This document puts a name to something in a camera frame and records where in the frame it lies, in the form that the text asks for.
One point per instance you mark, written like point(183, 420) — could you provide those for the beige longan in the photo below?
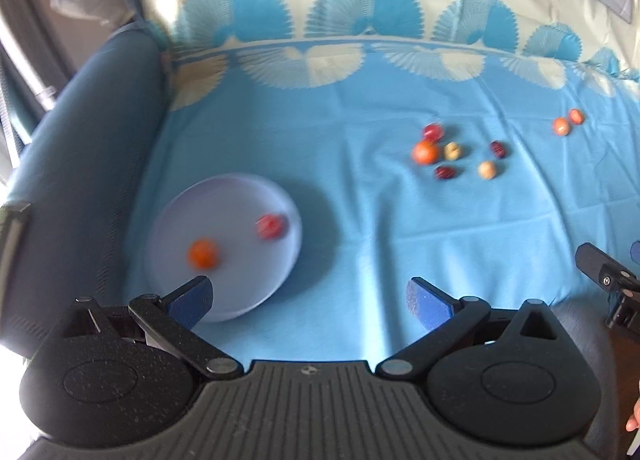
point(452, 151)
point(486, 170)

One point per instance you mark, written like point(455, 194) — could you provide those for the blue sofa armrest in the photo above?
point(75, 165)

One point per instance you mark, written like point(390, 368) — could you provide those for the red plastic-wrapped fruit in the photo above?
point(271, 226)
point(433, 132)

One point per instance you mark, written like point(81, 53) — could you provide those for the lavender round plate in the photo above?
point(225, 200)

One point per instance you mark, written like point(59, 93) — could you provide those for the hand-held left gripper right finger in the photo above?
point(430, 302)

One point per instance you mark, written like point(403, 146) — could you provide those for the blue printed tablecloth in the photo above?
point(350, 190)

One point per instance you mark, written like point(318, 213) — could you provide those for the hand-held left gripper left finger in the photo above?
point(192, 300)

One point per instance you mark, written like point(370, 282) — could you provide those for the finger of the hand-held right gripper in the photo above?
point(636, 252)
point(600, 267)

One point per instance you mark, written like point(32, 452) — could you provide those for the small orange tangerine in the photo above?
point(561, 127)
point(576, 116)

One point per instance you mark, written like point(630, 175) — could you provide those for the dark red jujube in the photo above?
point(445, 173)
point(498, 149)

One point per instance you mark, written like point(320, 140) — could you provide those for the person's right hand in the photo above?
point(634, 420)

